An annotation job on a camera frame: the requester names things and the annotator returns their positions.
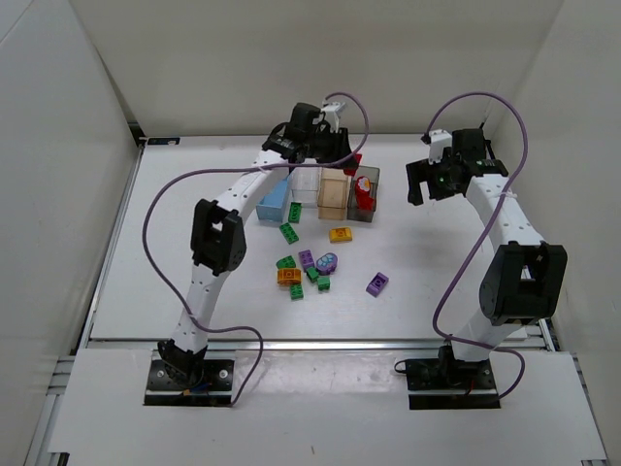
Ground red lego brick with sticker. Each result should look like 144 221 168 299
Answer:
354 176 372 196

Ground red curved lego brick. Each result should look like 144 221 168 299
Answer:
343 153 359 177

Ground small purple lego brick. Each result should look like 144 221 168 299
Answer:
366 272 389 297

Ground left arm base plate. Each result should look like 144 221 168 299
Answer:
143 355 235 408

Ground purple cable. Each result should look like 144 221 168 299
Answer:
426 91 529 400
143 91 370 407

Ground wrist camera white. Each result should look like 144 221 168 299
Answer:
320 100 347 133
421 129 452 165

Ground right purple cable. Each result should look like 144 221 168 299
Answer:
426 91 529 400

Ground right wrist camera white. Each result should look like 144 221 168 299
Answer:
421 129 452 165

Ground clear plastic container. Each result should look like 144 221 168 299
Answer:
291 167 320 207

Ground red long lego brick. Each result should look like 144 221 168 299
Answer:
356 191 376 212

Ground green lego brick bottom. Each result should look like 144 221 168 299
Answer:
289 283 304 301

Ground aluminium frame rail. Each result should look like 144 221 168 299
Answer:
84 326 552 351

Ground green lego brick by orange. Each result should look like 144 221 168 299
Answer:
276 255 297 270

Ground green lego plate upright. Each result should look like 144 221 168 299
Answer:
287 202 303 223

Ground yellow lego brick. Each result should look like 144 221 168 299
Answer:
329 227 353 244

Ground orange transparent lego brick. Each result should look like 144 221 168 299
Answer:
277 268 302 286

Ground purple paw print lego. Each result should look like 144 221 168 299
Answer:
315 252 338 276

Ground purple lego brick with studs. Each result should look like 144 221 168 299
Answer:
298 250 314 271

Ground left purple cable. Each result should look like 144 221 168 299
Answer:
143 91 370 407

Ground smoky grey plastic container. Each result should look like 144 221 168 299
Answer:
346 165 380 223

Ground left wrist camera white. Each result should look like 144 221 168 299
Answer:
320 100 347 133

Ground green lego plate flat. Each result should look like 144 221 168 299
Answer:
278 222 300 245

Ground amber transparent plastic container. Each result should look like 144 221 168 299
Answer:
317 168 350 220

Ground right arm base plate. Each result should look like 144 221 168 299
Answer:
393 358 501 411

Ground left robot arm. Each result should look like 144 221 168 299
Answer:
158 93 360 378

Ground light blue plastic container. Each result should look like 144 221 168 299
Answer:
255 176 291 223

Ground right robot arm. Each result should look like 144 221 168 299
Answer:
406 128 568 362

